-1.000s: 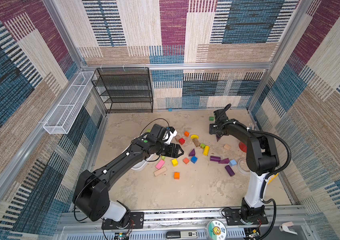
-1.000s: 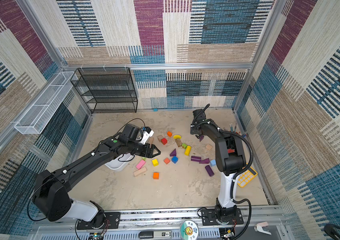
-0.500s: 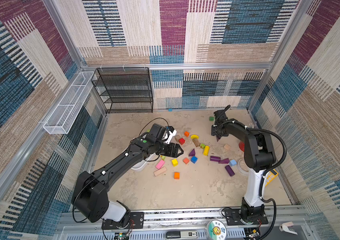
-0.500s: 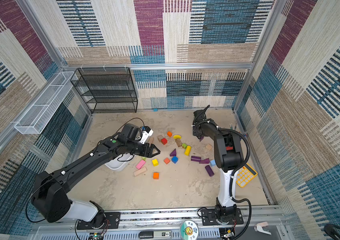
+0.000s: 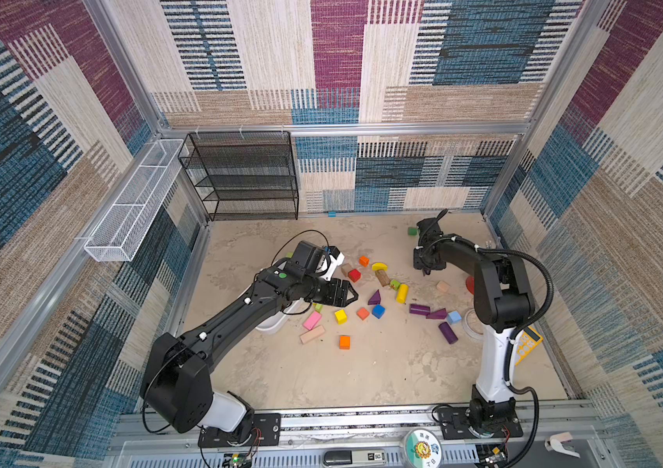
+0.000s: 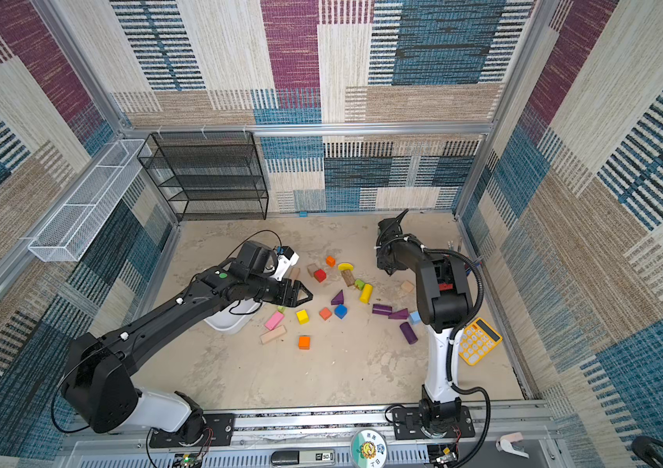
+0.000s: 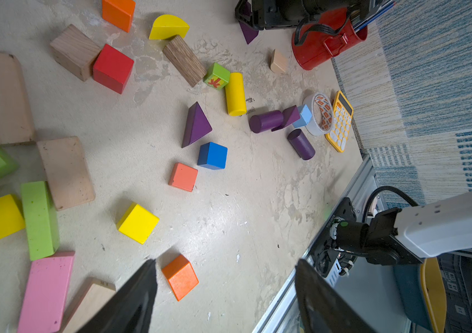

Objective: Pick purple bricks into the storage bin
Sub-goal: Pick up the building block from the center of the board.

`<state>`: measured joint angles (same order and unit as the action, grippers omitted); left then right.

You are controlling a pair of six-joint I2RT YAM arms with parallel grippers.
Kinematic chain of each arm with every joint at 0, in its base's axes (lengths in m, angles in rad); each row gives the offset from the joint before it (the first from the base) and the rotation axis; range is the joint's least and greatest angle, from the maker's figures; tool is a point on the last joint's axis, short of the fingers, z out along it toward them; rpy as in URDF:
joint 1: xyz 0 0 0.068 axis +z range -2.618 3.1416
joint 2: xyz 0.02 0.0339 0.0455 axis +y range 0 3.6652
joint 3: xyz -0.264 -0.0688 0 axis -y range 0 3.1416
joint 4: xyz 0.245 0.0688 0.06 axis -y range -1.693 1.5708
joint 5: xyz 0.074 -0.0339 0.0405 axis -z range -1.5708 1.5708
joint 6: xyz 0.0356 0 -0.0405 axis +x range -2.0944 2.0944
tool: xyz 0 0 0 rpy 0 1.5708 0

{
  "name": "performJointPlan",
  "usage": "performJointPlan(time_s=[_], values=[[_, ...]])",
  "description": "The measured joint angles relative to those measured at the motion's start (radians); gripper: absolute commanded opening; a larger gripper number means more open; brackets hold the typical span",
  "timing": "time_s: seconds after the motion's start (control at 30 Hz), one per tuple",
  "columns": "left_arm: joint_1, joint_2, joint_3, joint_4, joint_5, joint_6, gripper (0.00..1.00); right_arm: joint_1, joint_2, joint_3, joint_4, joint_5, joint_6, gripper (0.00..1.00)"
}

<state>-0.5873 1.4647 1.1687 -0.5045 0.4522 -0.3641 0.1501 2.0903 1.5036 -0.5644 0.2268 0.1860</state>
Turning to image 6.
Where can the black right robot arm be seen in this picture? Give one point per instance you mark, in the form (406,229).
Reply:
(449,293)

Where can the pink rectangular block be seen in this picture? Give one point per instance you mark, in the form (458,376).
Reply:
(274,321)

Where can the white wire mesh basket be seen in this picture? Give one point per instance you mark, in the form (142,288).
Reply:
(71,230)

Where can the red-orange small cube block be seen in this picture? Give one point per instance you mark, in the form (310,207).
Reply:
(326,314)

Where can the black wire shelf rack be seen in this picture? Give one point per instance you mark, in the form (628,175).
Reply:
(207,175)

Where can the purple wedge block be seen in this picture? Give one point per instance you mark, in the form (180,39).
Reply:
(399,315)

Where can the orange cube block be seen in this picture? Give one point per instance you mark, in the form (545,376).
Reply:
(304,343)

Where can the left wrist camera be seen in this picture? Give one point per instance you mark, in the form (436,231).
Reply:
(286,259)

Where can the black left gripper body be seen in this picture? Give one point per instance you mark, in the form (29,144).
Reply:
(274,292)

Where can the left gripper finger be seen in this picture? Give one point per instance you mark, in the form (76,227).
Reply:
(301,299)
(300,288)

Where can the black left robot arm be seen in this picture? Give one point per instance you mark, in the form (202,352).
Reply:
(97,381)

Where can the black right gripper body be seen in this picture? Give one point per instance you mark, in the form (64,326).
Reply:
(389,237)

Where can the round green logo sticker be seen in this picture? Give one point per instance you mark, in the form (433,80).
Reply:
(369,449)

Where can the beige wood cube block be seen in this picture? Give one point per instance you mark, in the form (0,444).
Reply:
(407,287)

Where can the yellow cylinder block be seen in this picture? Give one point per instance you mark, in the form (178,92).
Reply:
(366,293)

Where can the red cube block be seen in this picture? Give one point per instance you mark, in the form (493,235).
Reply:
(320,275)

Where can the light blue cube block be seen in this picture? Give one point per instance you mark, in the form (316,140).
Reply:
(414,318)

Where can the small natural wood cube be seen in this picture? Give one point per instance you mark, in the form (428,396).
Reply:
(312,268)

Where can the purple triangle block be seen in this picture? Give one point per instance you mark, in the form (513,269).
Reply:
(338,299)

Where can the yellow cube block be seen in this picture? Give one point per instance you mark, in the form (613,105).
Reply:
(302,317)

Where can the yellow calculator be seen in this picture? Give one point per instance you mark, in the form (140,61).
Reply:
(478,340)

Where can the striped dark wood block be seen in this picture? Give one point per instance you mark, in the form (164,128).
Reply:
(348,278)

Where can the purple cylinder block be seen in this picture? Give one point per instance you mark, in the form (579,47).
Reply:
(408,333)

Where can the long natural wood block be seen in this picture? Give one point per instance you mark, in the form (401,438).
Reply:
(278,332)

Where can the white plastic storage bin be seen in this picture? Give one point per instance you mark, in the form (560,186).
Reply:
(232,319)

